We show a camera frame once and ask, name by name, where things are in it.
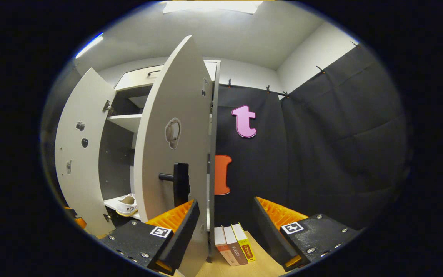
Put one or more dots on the brown book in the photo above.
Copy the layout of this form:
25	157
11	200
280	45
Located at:
237	246

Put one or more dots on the white and red book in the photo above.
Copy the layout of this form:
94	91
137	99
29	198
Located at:
225	250

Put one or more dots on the wide ceiling light panel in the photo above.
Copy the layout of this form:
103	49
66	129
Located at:
214	5

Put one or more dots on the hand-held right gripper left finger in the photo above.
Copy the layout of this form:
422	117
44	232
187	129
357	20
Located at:
177	236

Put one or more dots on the black backdrop cloth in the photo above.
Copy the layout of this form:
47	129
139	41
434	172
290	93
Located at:
344	142
260	173

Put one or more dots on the narrow ceiling light strip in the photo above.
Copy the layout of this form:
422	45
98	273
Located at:
89	46

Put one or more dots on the white shoe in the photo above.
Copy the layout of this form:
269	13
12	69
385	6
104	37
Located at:
127	206

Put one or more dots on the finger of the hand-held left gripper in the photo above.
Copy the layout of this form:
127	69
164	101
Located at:
78	222

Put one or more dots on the white cabinet door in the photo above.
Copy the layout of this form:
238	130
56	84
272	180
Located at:
79	184
175	96

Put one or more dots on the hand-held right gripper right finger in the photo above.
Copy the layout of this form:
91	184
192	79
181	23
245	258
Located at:
273	236

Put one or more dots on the white shoe cabinet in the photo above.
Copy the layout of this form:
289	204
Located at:
123	121

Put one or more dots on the metal door hinge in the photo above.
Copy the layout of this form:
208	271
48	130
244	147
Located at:
107	106
107	217

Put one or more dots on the yellow book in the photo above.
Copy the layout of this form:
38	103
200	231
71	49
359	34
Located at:
245	242

